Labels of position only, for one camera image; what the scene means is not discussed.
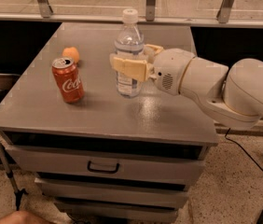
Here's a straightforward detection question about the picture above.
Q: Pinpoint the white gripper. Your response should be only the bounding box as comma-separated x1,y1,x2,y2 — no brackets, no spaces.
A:
109,44,195,95

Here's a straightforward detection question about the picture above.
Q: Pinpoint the clear plastic water bottle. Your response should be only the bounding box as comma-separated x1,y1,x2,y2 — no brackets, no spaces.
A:
115,8,144,98

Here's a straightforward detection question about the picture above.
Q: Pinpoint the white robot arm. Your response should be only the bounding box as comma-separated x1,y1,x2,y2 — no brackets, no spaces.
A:
110,45,263,130

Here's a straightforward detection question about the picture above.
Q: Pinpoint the red coke can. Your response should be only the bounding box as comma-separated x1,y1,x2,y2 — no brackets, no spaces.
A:
51,57,84,103

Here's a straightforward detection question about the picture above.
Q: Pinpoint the orange fruit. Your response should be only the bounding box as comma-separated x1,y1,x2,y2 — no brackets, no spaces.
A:
62,47,80,63

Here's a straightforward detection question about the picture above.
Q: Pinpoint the grey drawer cabinet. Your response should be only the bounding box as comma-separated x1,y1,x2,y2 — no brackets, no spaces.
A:
0,23,217,223

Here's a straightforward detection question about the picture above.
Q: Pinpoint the metal tripod leg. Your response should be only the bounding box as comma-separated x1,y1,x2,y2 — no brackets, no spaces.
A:
0,142,28,211

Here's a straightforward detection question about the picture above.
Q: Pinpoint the person's knee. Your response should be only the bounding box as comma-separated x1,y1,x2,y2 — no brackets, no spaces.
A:
0,211,54,224

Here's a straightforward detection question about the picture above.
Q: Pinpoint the metal window rail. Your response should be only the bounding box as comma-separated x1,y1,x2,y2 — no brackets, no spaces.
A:
0,0,263,28

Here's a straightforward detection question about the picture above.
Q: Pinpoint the black drawer handle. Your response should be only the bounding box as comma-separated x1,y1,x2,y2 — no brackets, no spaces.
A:
87,161,120,175

